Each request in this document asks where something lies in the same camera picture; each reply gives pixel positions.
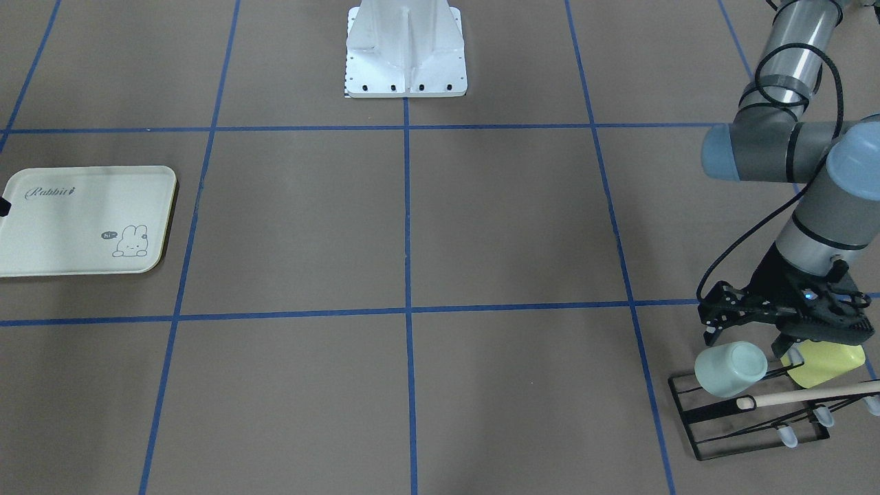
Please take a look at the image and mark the cream rabbit tray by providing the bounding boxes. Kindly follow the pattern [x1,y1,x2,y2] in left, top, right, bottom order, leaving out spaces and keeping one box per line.
[1,165,178,278]

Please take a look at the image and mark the yellow cup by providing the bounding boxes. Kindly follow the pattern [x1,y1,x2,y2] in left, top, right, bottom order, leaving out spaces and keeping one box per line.
[780,340,866,388]

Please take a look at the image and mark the wooden rack handle rod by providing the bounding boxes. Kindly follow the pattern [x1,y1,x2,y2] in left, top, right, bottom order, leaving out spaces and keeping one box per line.
[734,380,879,411]

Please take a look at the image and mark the light green cup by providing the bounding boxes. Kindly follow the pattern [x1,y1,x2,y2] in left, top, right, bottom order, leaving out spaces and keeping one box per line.
[694,341,768,398]

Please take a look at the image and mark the black wire cup rack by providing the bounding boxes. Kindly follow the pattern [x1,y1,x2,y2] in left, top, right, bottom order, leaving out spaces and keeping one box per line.
[667,367,878,461]

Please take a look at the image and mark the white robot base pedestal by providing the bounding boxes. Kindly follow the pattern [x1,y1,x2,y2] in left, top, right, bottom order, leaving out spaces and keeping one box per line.
[344,1,468,98]

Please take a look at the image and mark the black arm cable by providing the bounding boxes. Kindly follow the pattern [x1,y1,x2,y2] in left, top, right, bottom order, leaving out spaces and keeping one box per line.
[696,41,845,307]

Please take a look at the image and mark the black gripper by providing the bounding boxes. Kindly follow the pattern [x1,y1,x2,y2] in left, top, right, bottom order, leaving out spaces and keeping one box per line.
[698,250,874,358]

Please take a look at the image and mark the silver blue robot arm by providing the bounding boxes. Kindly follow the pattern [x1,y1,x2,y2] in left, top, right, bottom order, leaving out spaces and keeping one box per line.
[696,1,878,357]

